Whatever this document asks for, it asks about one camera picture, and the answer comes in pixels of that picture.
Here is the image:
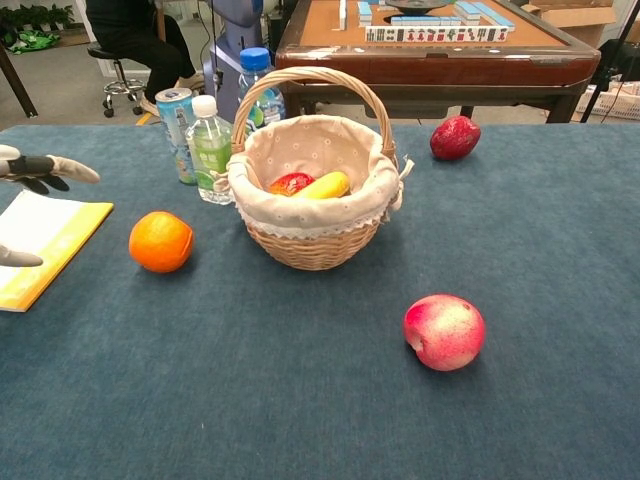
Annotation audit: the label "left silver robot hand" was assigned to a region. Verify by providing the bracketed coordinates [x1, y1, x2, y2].
[0, 144, 101, 268]

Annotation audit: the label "orange fruit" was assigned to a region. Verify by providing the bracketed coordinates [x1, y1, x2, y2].
[128, 210, 195, 274]

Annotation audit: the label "wicker basket with cloth liner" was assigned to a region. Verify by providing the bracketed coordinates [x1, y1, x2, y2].
[213, 66, 415, 272]

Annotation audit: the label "white yellow notebook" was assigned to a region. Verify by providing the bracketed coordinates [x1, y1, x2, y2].
[0, 188, 115, 313]

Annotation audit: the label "light blue drink can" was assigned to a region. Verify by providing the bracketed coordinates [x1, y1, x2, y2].
[154, 87, 199, 186]

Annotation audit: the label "black chrome stool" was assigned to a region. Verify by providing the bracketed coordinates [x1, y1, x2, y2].
[87, 42, 151, 119]

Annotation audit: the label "white cap green bottle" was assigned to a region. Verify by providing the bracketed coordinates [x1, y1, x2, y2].
[185, 94, 235, 206]

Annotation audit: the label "green potted plants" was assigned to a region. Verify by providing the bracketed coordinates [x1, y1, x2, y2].
[0, 4, 75, 55]

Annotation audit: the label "seated person in black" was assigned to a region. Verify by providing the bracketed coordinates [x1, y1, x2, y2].
[85, 0, 206, 117]

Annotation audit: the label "blue cap water bottle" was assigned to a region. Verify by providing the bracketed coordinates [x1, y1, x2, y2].
[237, 47, 288, 141]

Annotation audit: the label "red yellow apple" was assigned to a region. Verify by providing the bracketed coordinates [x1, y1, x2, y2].
[268, 172, 317, 197]

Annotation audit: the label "yellow banana bunch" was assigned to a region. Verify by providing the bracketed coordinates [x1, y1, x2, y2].
[294, 171, 351, 200]

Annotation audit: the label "teal table cloth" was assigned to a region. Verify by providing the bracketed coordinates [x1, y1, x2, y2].
[0, 123, 640, 480]

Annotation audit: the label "brown mahjong table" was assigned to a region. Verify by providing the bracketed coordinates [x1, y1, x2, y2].
[274, 0, 602, 124]

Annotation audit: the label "row of mahjong tiles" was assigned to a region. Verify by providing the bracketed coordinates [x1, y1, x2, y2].
[364, 24, 510, 44]

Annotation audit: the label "pink peach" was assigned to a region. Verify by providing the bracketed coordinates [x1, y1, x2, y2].
[402, 293, 487, 372]

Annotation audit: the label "blue mahjong tile stacks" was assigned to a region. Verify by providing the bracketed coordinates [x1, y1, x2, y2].
[357, 0, 516, 29]

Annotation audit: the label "cardboard box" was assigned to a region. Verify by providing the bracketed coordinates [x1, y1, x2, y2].
[522, 0, 617, 49]

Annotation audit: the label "black tripod stand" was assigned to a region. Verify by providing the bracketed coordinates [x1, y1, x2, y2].
[579, 0, 640, 124]

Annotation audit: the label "white plastic crate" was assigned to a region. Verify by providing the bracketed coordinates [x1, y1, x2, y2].
[574, 82, 640, 121]

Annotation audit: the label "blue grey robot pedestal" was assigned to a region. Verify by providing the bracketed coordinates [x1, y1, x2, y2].
[202, 0, 274, 124]

